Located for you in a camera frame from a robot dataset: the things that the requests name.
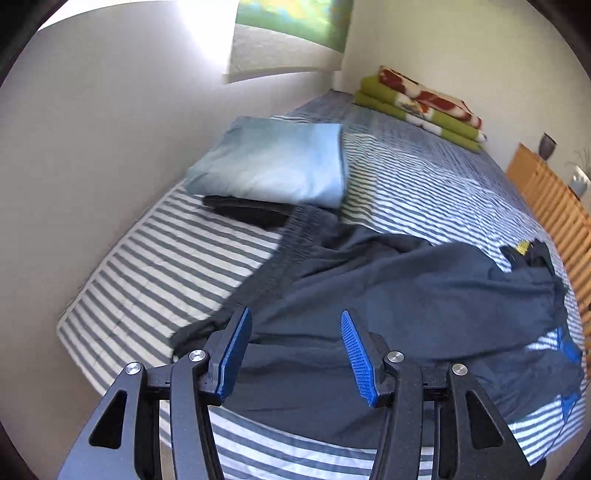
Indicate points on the black folded cloth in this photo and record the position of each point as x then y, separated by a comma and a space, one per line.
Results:
249, 210

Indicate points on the black garment with yellow label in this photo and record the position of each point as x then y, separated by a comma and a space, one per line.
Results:
538, 256

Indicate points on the grey vase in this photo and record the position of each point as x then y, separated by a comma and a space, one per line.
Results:
547, 146

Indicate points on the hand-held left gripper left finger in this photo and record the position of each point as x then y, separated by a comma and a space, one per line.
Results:
235, 355

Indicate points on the green floral folded blanket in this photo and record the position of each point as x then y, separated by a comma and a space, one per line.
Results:
415, 110

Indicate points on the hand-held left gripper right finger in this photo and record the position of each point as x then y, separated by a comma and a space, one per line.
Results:
358, 360

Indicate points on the light blue folded cloth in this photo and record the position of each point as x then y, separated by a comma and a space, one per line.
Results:
268, 161

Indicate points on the dark blue-grey pants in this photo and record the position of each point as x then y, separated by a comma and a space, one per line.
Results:
369, 286

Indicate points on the green wall poster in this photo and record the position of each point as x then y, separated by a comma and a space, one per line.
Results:
295, 18

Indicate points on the striped bed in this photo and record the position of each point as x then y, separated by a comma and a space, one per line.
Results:
415, 184

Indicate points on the bright blue garment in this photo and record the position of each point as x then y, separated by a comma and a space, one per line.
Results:
568, 353

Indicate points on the wooden slatted frame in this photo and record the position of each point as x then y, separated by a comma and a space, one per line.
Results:
540, 194

